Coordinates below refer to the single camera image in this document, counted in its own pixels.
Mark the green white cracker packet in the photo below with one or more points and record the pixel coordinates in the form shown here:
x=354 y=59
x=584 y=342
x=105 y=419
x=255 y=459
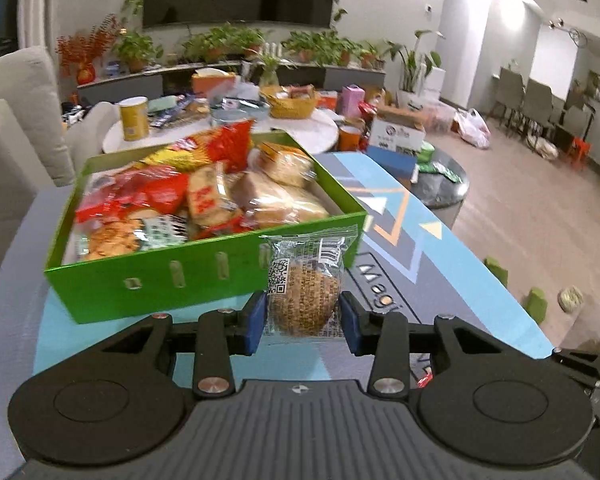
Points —
x=115 y=237

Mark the round cake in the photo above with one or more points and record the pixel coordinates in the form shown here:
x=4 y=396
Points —
x=302 y=300

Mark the glass vase with plant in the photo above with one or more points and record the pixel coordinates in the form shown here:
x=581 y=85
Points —
x=267 y=72

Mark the red yellow snack packet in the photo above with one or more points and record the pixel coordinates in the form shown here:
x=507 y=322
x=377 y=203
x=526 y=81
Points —
x=230 y=145

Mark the orange cup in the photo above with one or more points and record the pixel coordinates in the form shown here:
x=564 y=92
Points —
x=351 y=139

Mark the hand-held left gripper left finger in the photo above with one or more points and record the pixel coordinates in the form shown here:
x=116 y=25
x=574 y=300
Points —
x=254 y=322

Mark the yellow wicker basket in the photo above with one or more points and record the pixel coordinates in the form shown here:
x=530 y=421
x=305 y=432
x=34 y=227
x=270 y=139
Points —
x=292 y=109

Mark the blue box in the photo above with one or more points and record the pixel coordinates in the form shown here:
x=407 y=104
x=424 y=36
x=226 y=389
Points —
x=390 y=162

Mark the small green floor object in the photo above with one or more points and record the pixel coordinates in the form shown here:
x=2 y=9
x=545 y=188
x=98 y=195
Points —
x=536 y=305
x=496 y=267

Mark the clear storage box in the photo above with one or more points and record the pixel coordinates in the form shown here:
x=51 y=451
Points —
x=437 y=115

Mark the orange tissue box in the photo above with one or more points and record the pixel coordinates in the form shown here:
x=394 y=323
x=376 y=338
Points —
x=210 y=85

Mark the white round table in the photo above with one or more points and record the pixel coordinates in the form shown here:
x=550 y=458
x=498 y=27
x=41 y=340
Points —
x=325 y=135

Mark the white plastic bag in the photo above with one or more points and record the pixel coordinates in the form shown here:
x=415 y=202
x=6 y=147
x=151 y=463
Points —
x=472 y=130

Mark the dark television cabinet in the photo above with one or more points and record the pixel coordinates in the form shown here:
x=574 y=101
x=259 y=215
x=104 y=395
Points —
x=180 y=82

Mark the orange stool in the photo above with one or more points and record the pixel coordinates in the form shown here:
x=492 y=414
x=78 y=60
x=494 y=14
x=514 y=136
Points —
x=578 y=151

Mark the yellow can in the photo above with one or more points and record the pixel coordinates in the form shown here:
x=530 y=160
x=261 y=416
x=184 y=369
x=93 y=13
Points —
x=134 y=120

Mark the bread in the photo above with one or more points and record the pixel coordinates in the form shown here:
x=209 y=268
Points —
x=285 y=165
x=275 y=200

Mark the grey dining chair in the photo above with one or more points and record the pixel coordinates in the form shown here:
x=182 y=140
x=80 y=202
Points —
x=577 y=120
x=537 y=105
x=507 y=92

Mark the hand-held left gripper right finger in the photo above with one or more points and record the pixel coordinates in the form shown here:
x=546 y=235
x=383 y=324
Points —
x=351 y=322

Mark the orange red snack packet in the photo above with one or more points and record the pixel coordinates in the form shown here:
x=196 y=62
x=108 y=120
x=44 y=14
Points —
x=207 y=200

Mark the red cookie snack bag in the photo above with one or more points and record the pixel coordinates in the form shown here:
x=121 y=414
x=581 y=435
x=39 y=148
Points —
x=150 y=190

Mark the grey armchair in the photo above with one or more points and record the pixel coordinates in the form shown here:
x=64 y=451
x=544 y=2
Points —
x=20 y=110

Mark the red flower plant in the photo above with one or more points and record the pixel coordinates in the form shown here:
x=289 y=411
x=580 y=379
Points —
x=85 y=50

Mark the green cardboard box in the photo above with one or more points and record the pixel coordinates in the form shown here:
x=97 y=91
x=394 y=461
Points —
x=155 y=285

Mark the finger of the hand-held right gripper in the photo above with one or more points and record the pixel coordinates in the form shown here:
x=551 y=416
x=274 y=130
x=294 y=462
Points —
x=580 y=362

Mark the white cardboard box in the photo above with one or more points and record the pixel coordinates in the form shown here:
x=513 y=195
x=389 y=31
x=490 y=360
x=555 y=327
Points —
x=395 y=132

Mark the tall plant in white pot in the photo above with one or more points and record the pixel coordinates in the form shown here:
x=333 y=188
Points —
x=412 y=70

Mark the potted green plant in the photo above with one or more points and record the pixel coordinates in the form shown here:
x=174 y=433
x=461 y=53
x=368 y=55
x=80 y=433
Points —
x=320 y=47
x=220 y=42
x=369 y=55
x=135 y=50

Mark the pink box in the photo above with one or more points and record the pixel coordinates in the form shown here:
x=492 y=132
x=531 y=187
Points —
x=352 y=102

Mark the dark round table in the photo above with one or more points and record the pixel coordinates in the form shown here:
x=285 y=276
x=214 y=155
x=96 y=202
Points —
x=440 y=197

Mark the grey bowl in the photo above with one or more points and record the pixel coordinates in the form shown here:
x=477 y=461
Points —
x=245 y=104

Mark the glass bowl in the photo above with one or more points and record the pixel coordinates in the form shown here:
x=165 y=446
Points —
x=227 y=118

